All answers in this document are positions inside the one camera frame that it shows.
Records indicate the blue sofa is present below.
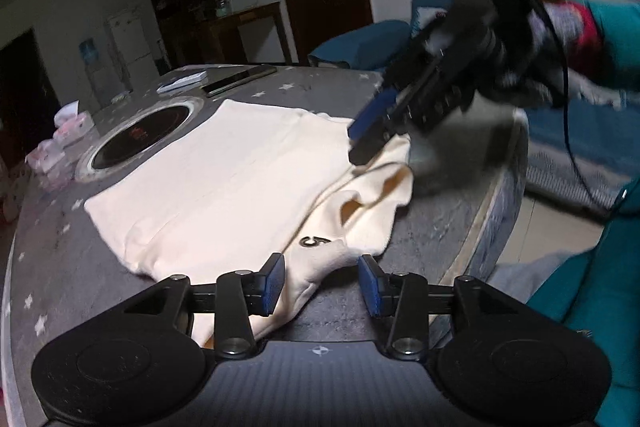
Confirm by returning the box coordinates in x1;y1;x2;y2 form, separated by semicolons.
307;0;640;219

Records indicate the white remote control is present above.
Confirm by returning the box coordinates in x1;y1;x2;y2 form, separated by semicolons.
156;69;208;96

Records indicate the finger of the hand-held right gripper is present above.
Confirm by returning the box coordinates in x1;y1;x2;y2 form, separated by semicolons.
347;116;417;166
346;88;402;144

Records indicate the white refrigerator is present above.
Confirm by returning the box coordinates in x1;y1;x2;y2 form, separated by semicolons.
105;7;154;80

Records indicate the person's grey trouser leg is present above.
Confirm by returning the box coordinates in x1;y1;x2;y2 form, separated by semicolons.
487;252;597;309

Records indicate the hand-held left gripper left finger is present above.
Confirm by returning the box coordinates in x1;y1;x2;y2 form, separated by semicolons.
125;253;286;356

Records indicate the person's teal jacket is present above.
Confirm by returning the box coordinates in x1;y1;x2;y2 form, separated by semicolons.
525;177;640;390

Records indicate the grey star-print tablecloth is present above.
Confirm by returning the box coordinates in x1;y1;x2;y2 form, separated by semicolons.
0;64;530;427

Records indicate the dark entrance door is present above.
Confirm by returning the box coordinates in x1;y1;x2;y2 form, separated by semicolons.
0;27;61;158

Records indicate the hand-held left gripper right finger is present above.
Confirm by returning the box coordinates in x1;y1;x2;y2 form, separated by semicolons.
360;255;521;358

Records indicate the large pink tissue box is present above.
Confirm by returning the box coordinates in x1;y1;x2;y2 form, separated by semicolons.
52;99;96;148

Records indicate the blue water bottle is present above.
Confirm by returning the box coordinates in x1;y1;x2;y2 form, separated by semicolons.
78;38;99;66

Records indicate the white water dispenser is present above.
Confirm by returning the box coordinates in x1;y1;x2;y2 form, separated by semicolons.
87;61;114;108

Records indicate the black cable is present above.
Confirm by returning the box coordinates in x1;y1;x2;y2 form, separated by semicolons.
525;0;627;221

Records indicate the round built-in induction hob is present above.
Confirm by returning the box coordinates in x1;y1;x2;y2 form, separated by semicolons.
75;96;207;182

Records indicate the small pink tissue pack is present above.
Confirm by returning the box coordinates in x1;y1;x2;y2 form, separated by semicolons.
25;139;66;174

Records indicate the black smartphone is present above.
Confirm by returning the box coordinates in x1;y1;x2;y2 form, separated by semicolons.
202;65;278;97

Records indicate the cream garment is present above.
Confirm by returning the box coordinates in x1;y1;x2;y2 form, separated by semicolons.
84;99;416;351

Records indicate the wooden side desk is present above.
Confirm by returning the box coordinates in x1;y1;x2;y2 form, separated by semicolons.
202;2;294;68

